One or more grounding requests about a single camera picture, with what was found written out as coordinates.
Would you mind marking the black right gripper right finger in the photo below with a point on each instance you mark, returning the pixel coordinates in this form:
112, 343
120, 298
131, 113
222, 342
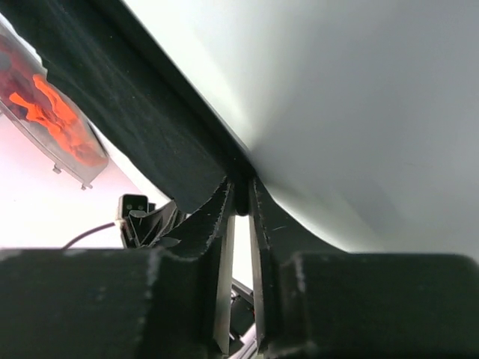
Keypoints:
313, 300

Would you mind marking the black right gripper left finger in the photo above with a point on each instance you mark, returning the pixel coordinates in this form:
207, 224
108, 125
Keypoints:
125, 303

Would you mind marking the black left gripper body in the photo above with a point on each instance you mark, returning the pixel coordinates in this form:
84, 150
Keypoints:
145, 229

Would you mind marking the black t-shirt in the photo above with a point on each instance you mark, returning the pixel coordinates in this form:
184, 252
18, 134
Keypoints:
102, 58

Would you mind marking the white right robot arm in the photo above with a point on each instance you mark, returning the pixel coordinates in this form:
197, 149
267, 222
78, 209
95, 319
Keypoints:
243, 318

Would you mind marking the clear plastic bin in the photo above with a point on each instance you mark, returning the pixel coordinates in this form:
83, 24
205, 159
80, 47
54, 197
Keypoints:
39, 136

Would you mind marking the orange t-shirt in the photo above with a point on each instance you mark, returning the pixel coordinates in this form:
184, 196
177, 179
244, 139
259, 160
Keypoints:
66, 127

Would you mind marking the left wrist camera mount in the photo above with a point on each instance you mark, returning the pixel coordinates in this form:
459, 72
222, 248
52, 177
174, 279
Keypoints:
135, 206

